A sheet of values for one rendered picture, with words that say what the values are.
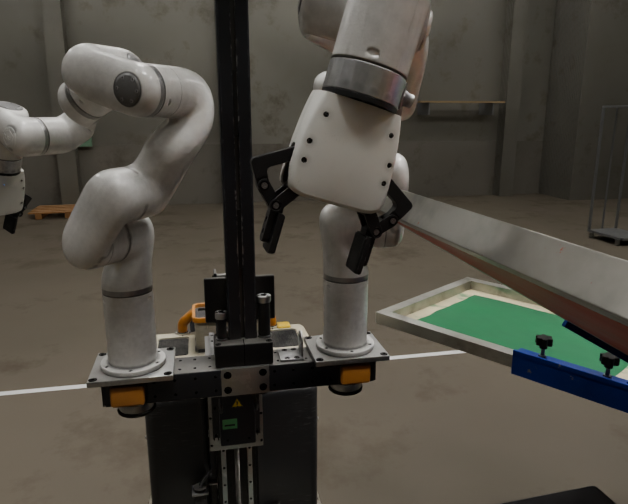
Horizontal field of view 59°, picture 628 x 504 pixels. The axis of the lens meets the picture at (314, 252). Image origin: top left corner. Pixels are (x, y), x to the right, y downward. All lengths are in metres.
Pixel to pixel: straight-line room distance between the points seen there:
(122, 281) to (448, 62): 10.86
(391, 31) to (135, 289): 0.74
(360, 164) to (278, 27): 10.30
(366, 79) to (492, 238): 0.19
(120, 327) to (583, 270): 0.87
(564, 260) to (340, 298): 0.72
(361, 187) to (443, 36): 11.18
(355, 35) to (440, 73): 11.10
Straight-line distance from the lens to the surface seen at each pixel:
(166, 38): 10.67
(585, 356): 1.78
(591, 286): 0.44
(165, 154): 0.98
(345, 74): 0.52
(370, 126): 0.53
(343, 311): 1.15
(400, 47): 0.53
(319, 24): 0.62
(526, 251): 0.50
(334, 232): 1.10
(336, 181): 0.52
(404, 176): 1.07
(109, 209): 0.96
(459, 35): 11.83
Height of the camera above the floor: 1.62
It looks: 14 degrees down
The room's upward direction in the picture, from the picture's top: straight up
